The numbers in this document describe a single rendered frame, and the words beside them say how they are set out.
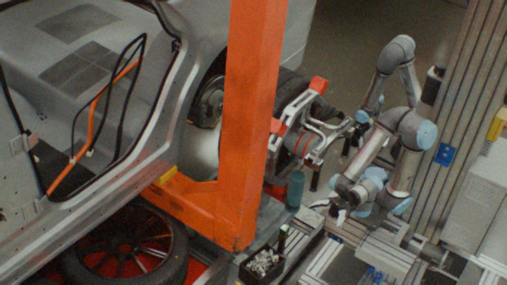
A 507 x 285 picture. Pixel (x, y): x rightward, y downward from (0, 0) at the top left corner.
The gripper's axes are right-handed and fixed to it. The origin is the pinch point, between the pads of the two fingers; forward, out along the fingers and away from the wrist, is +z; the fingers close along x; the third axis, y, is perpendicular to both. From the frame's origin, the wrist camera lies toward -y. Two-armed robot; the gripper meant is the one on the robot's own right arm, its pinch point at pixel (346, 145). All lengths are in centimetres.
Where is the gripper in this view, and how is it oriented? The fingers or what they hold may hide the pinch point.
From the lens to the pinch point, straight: 346.1
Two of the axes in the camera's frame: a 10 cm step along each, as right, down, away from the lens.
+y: 0.9, -7.5, -6.5
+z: -5.8, 5.0, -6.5
